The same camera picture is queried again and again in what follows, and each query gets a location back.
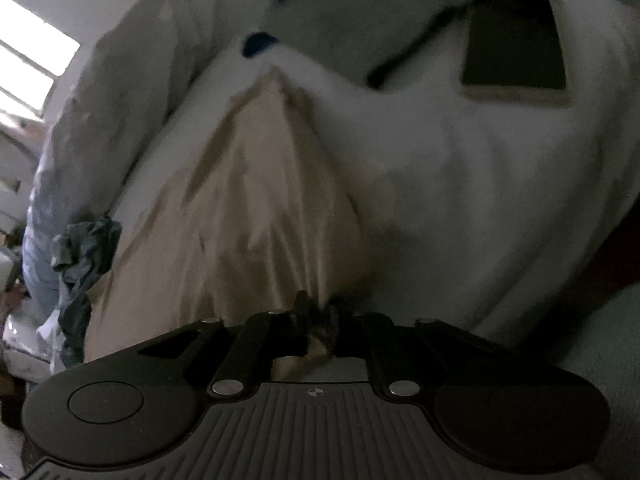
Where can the person's own clothing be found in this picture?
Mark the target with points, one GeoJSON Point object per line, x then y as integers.
{"type": "Point", "coordinates": [615, 385]}

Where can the beige shirt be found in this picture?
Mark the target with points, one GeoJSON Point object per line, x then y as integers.
{"type": "Point", "coordinates": [240, 220]}

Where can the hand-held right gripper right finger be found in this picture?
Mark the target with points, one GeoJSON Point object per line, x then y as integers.
{"type": "Point", "coordinates": [345, 332]}

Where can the phone with beige case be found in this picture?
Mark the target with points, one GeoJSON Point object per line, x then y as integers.
{"type": "Point", "coordinates": [515, 40]}

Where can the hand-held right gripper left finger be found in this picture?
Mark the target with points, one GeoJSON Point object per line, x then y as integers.
{"type": "Point", "coordinates": [300, 330]}

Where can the blue garment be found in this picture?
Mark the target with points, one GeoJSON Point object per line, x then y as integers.
{"type": "Point", "coordinates": [262, 44]}

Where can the grey-blue crumpled garment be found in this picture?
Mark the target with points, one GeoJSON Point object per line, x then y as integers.
{"type": "Point", "coordinates": [85, 255]}

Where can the olive green garment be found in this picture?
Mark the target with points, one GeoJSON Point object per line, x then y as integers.
{"type": "Point", "coordinates": [350, 25]}

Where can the light blue printed quilt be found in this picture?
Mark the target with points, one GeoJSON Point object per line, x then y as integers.
{"type": "Point", "coordinates": [125, 85]}

